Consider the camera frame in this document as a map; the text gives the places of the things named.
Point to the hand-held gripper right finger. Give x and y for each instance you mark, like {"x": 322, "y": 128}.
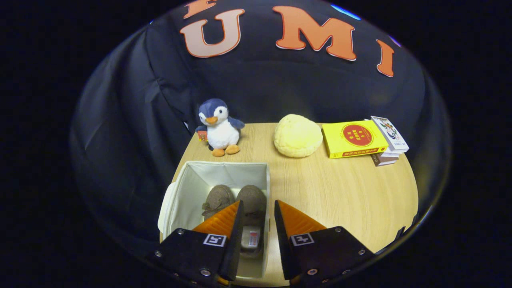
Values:
{"x": 282, "y": 248}

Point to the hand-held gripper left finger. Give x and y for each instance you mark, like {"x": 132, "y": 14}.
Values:
{"x": 234, "y": 248}

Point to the brown felt shoe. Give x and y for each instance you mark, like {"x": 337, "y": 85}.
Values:
{"x": 218, "y": 198}
{"x": 252, "y": 200}

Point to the beige fabric storage box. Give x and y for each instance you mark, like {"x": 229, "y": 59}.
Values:
{"x": 192, "y": 188}

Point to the yellow bun plush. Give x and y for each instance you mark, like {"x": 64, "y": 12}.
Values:
{"x": 298, "y": 136}

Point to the blue white penguin plush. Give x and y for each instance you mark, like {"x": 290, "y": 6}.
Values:
{"x": 220, "y": 132}

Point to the yellow book red circle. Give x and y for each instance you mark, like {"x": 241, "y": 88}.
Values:
{"x": 352, "y": 138}

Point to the brown book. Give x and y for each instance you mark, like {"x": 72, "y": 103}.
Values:
{"x": 384, "y": 159}

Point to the white illustrated booklet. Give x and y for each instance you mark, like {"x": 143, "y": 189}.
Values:
{"x": 392, "y": 134}

